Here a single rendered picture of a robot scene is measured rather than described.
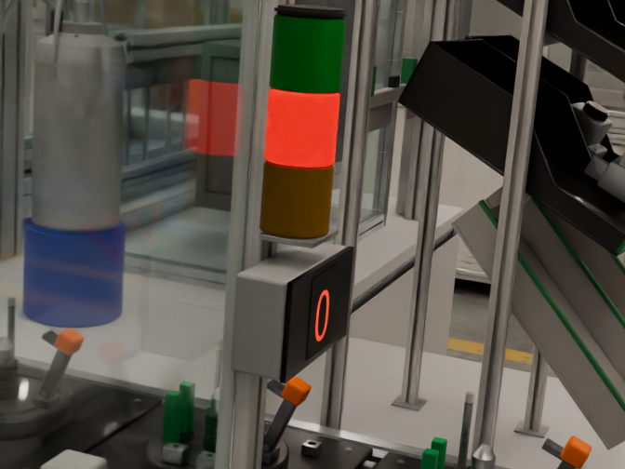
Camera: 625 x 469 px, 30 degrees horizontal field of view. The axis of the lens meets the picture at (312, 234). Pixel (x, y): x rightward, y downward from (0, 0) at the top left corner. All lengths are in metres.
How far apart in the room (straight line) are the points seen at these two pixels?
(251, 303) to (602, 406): 0.53
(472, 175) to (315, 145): 4.41
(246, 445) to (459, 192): 4.39
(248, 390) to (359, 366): 0.90
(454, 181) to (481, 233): 4.00
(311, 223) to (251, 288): 0.06
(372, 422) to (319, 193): 0.78
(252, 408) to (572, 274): 0.56
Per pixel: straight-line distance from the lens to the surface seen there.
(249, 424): 0.87
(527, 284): 1.21
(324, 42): 0.78
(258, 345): 0.79
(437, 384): 1.71
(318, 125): 0.79
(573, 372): 1.22
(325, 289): 0.83
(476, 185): 5.19
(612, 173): 1.21
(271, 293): 0.78
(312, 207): 0.80
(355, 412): 1.58
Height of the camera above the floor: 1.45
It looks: 14 degrees down
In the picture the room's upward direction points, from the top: 5 degrees clockwise
